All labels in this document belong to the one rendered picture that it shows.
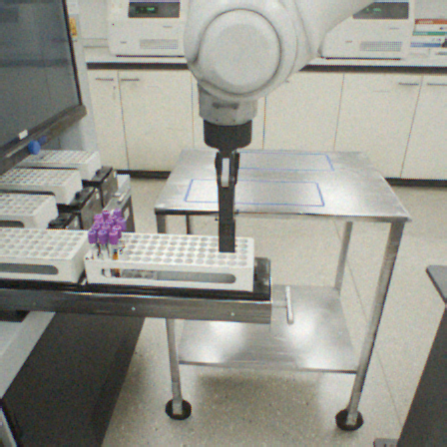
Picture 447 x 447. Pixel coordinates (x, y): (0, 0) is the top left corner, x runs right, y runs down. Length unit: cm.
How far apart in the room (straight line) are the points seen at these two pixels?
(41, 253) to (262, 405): 104
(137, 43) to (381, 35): 159
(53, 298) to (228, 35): 58
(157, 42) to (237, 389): 224
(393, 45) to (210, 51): 270
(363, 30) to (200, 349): 229
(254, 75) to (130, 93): 273
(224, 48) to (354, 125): 274
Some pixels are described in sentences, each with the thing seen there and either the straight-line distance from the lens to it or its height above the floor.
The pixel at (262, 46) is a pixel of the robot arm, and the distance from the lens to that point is 38.
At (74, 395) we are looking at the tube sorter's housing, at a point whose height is 41.
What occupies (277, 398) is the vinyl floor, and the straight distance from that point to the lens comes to 161.
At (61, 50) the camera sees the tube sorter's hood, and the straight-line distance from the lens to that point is 119.
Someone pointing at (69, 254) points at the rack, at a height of 86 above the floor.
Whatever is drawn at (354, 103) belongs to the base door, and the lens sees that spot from 306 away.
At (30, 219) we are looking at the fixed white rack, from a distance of 95.
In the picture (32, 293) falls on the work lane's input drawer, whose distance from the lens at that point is 82.
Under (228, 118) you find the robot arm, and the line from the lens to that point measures 60.
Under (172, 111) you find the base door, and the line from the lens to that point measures 305.
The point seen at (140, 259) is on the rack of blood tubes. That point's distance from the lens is 74.
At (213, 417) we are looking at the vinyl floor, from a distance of 155.
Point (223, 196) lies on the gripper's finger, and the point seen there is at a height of 100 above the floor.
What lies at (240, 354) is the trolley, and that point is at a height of 28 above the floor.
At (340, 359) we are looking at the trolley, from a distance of 138.
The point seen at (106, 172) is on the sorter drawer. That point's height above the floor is 82.
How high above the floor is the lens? 127
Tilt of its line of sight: 30 degrees down
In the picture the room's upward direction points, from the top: straight up
